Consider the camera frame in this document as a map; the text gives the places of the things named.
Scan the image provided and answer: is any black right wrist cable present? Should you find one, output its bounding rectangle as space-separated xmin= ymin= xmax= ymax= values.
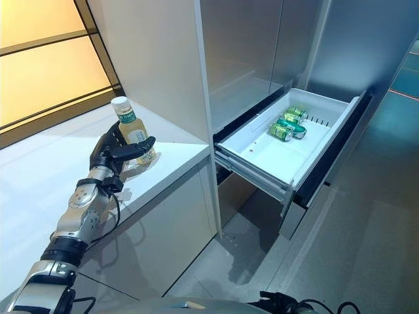
xmin=294 ymin=299 xmax=357 ymax=314

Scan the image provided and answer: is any white counter cabinet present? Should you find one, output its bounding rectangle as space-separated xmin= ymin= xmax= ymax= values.
xmin=0 ymin=97 xmax=219 ymax=314

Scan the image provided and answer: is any light green drink can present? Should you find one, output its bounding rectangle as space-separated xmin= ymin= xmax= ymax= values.
xmin=282 ymin=111 xmax=304 ymax=124
xmin=268 ymin=122 xmax=295 ymax=142

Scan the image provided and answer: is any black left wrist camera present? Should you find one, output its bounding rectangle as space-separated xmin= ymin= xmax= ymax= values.
xmin=100 ymin=175 xmax=124 ymax=194

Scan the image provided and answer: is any stainless steel fridge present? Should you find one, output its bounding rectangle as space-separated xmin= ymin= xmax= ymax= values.
xmin=199 ymin=0 xmax=331 ymax=238

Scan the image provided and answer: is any white pull-out fridge drawer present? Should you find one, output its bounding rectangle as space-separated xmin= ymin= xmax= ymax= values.
xmin=214 ymin=87 xmax=376 ymax=241

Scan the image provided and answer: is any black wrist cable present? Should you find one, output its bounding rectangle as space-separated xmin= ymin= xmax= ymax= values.
xmin=294 ymin=299 xmax=357 ymax=314
xmin=88 ymin=191 xmax=121 ymax=245

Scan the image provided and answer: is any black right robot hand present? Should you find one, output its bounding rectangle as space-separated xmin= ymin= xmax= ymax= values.
xmin=259 ymin=290 xmax=295 ymax=314

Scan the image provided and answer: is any dark green drink can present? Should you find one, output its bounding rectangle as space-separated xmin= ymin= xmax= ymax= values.
xmin=277 ymin=118 xmax=308 ymax=140

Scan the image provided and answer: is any amber lit panel black frame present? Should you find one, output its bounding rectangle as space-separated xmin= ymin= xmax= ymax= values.
xmin=0 ymin=0 xmax=124 ymax=137

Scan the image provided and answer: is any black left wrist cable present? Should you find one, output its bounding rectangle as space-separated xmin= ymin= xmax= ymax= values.
xmin=88 ymin=191 xmax=121 ymax=245

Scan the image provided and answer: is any tea bottle with white cap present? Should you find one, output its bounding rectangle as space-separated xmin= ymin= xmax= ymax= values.
xmin=110 ymin=96 xmax=157 ymax=166

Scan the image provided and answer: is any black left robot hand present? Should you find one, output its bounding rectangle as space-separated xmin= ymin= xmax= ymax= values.
xmin=88 ymin=120 xmax=156 ymax=174

